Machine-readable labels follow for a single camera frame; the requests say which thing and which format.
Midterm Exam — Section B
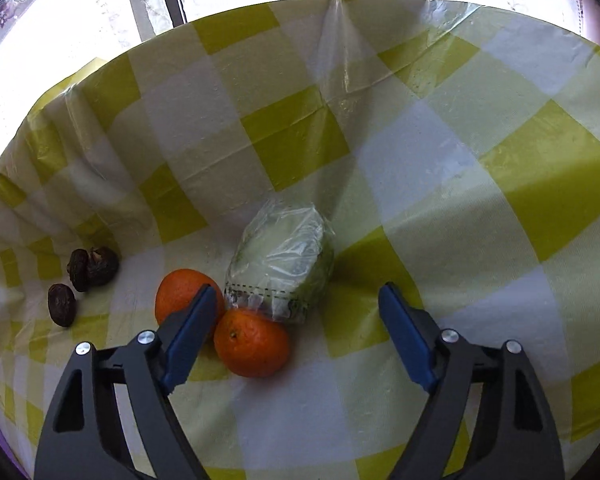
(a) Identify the orange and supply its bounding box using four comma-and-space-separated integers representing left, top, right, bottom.
213, 308, 291, 379
155, 268, 222, 341

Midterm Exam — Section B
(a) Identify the plastic-wrapped green cabbage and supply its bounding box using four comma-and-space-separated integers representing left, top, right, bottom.
223, 199, 335, 325

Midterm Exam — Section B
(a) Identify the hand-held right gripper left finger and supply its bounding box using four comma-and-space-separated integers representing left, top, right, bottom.
34, 284, 218, 480

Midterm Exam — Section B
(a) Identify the yellow checkered tablecloth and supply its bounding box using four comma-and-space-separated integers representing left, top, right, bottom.
0, 0, 600, 480

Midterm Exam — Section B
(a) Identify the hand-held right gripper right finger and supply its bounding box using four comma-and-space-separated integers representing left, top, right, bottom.
378, 282, 566, 480

